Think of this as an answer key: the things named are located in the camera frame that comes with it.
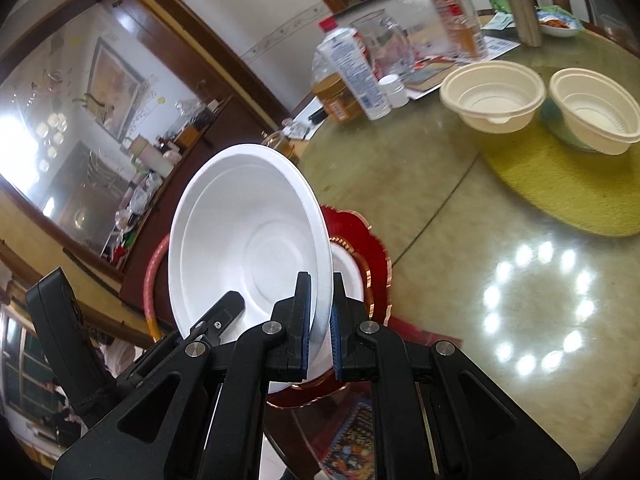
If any cream plastic bowl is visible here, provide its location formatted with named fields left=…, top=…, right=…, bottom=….
left=439, top=60, right=547, bottom=134
left=548, top=68, right=640, bottom=156

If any white squeeze tube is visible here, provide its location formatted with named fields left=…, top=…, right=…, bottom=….
left=316, top=30, right=392, bottom=121

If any clear plastic cup with tea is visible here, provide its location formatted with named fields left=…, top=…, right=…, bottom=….
left=260, top=130, right=299, bottom=164

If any amber liquor bottle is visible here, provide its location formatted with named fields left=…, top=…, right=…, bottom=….
left=442, top=2, right=487, bottom=60

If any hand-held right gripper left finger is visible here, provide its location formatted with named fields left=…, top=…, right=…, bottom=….
left=52, top=271, right=316, bottom=480

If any white red liquor bottle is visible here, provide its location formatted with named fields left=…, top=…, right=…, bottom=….
left=318, top=17, right=373, bottom=61

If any round yellow mat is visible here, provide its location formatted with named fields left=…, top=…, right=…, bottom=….
left=475, top=105, right=640, bottom=238

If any red plate with round sticker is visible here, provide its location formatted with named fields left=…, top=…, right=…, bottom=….
left=320, top=210, right=373, bottom=318

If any steel thermos flask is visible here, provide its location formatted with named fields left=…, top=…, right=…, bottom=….
left=495, top=0, right=544, bottom=46

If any amber jar with brown lid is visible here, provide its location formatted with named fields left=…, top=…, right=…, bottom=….
left=312, top=50, right=362, bottom=124

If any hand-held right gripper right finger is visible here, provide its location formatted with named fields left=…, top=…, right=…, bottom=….
left=327, top=271, right=581, bottom=480

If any red plate with gold lettering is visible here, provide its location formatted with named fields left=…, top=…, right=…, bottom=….
left=265, top=204, right=394, bottom=411

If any clear plastic bag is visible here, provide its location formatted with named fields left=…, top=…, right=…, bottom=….
left=390, top=0, right=451, bottom=61

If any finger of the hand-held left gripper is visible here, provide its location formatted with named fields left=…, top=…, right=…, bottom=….
left=189, top=290, right=247, bottom=349

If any blue white dish with food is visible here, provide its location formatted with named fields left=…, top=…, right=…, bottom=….
left=537, top=5, right=584, bottom=39

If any small white pill bottle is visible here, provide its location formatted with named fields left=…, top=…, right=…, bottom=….
left=378, top=74, right=410, bottom=109

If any white foam bowl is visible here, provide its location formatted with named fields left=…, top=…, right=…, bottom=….
left=307, top=247, right=369, bottom=387
left=167, top=143, right=333, bottom=394

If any clear glass pitcher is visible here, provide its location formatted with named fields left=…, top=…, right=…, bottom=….
left=350, top=10, right=416, bottom=79

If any white printed paper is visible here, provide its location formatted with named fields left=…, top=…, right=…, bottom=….
left=479, top=15, right=522, bottom=62

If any pink yellow blue hula hoop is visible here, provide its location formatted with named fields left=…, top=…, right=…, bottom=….
left=142, top=235, right=177, bottom=347

